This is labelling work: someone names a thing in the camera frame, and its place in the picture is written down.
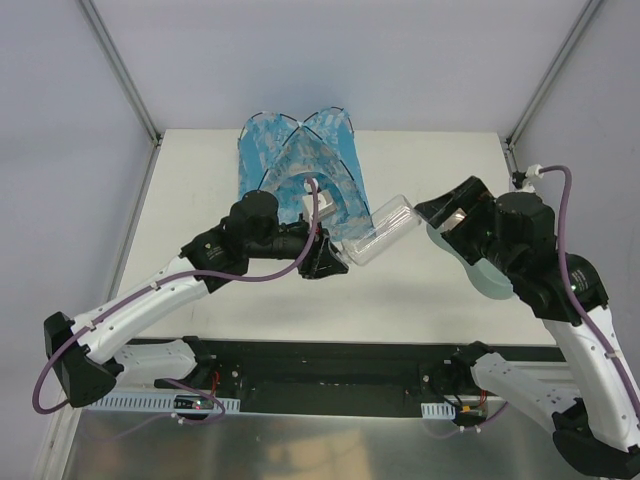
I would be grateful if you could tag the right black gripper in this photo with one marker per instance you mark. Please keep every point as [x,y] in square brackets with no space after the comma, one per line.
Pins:
[467,212]

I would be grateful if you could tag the left aluminium frame post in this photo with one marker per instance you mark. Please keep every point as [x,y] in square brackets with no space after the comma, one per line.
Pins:
[119,69]

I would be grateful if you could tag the aluminium frame post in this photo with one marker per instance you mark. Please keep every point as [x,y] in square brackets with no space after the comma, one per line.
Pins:
[568,47]
[119,69]

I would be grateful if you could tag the mint green double feeder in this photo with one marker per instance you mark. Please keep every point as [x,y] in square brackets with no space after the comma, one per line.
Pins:
[484,277]

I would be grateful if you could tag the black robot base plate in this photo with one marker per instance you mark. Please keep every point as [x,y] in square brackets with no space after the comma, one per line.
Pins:
[335,379]

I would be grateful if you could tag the blue patterned pet tent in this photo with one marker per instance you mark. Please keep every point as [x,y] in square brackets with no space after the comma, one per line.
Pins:
[303,157]

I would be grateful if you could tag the clear plastic water bottle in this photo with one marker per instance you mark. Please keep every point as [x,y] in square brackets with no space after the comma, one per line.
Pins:
[387,225]

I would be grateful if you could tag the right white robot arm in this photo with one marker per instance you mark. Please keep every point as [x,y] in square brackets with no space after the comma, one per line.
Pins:
[596,428]

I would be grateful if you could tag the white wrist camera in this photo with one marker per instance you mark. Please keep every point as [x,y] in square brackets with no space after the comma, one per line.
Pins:
[524,181]
[325,204]

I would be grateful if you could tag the right aluminium frame post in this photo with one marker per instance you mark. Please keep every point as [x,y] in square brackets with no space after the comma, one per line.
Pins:
[568,47]

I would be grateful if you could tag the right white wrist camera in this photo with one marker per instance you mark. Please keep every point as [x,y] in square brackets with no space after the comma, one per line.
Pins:
[524,181]

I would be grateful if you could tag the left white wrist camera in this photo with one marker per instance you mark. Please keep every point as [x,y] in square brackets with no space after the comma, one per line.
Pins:
[325,204]

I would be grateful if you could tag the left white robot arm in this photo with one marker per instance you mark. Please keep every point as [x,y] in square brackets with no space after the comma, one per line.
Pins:
[92,353]

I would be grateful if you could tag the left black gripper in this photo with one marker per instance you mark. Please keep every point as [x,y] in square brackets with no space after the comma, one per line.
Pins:
[314,255]

